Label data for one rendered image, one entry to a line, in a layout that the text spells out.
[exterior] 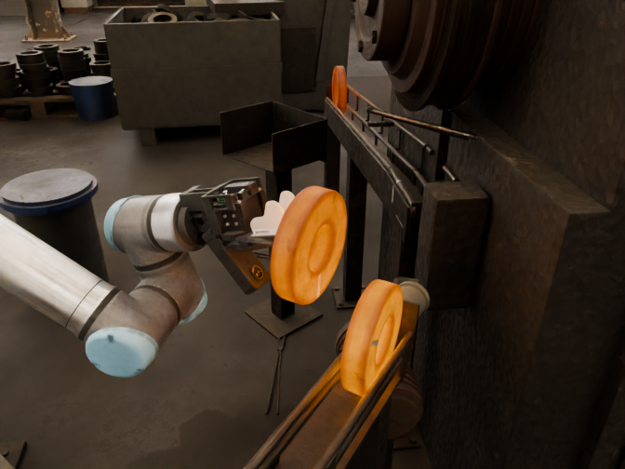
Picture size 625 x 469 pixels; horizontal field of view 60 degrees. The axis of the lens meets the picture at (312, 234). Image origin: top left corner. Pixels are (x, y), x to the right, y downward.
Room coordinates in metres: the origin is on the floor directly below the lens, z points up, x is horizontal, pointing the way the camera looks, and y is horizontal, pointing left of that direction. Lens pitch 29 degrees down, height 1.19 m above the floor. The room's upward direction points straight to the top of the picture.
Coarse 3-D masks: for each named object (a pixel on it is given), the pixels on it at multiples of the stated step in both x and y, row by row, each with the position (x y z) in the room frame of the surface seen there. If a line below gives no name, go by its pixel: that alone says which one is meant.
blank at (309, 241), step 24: (312, 192) 0.62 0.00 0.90; (336, 192) 0.64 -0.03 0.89; (288, 216) 0.58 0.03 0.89; (312, 216) 0.59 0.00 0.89; (336, 216) 0.65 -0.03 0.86; (288, 240) 0.56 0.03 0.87; (312, 240) 0.59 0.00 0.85; (336, 240) 0.65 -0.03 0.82; (288, 264) 0.55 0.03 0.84; (312, 264) 0.62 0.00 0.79; (336, 264) 0.65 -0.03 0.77; (288, 288) 0.55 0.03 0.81; (312, 288) 0.59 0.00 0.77
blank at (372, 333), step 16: (368, 288) 0.58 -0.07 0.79; (384, 288) 0.58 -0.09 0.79; (400, 288) 0.61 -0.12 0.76; (368, 304) 0.55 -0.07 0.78; (384, 304) 0.55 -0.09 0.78; (400, 304) 0.62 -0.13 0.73; (352, 320) 0.53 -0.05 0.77; (368, 320) 0.53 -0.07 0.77; (384, 320) 0.56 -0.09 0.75; (400, 320) 0.63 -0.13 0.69; (352, 336) 0.52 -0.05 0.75; (368, 336) 0.51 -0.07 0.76; (384, 336) 0.60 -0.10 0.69; (352, 352) 0.51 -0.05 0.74; (368, 352) 0.51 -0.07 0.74; (384, 352) 0.58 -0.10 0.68; (352, 368) 0.50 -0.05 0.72; (368, 368) 0.51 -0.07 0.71; (352, 384) 0.50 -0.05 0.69; (368, 384) 0.52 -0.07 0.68
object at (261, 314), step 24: (240, 120) 1.63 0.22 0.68; (264, 120) 1.70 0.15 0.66; (288, 120) 1.66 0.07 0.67; (312, 120) 1.57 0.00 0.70; (240, 144) 1.63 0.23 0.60; (264, 144) 1.68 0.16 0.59; (288, 144) 1.43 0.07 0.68; (312, 144) 1.49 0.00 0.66; (264, 168) 1.43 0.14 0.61; (288, 168) 1.43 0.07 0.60; (264, 312) 1.54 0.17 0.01; (288, 312) 1.52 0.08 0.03; (312, 312) 1.54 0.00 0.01
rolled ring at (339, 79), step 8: (336, 72) 2.16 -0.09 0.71; (344, 72) 2.13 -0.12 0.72; (336, 80) 2.23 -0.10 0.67; (344, 80) 2.10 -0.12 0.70; (336, 88) 2.23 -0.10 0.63; (344, 88) 2.09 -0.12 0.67; (336, 96) 2.22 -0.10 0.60; (344, 96) 2.08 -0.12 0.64; (336, 104) 2.18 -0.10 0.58; (344, 104) 2.09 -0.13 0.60; (344, 112) 2.12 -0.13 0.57
